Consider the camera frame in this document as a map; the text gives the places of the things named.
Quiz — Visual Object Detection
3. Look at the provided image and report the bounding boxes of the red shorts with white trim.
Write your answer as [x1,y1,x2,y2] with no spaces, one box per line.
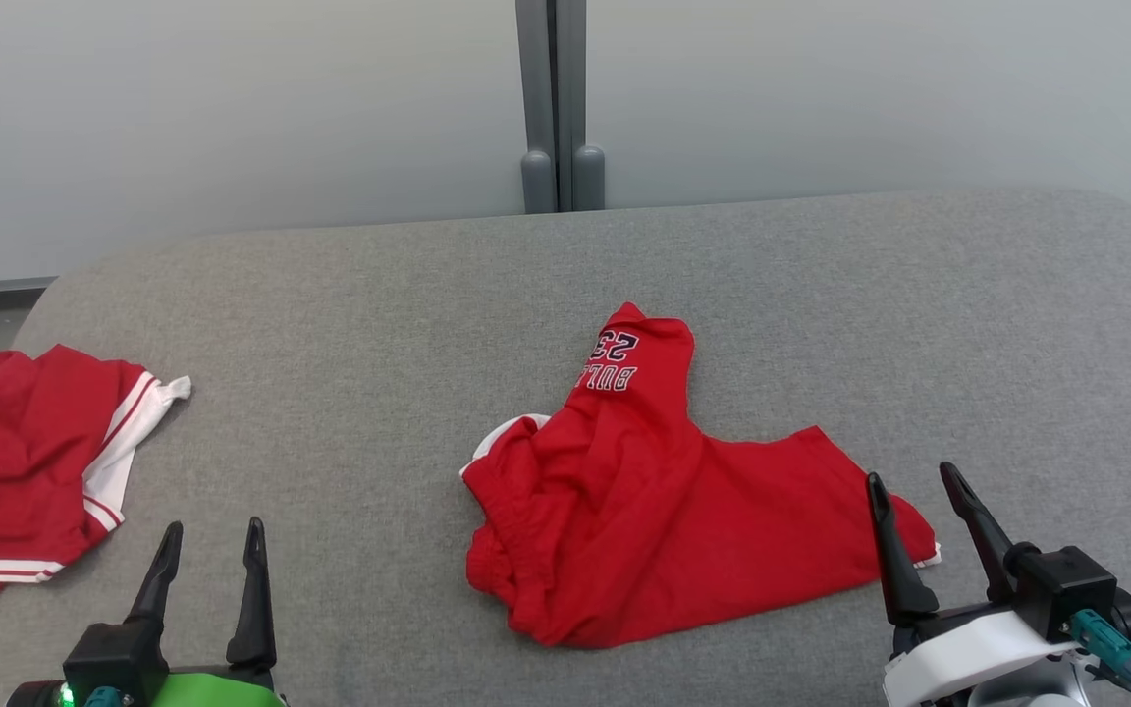
[459,302,943,650]

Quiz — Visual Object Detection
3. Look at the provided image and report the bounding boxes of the red jersey with white trim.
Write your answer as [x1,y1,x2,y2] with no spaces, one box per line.
[0,344,193,603]

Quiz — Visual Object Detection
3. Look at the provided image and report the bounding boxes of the grey fabric sofa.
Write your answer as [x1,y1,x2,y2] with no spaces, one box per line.
[0,187,1131,707]

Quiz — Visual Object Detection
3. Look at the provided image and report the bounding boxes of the grey partition post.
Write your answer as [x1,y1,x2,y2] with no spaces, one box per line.
[514,0,608,215]

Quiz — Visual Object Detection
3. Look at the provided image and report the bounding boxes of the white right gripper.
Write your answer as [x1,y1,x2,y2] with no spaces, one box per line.
[865,462,1079,707]

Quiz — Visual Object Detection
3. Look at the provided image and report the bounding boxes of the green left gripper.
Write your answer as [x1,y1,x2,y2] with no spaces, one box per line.
[126,517,290,707]

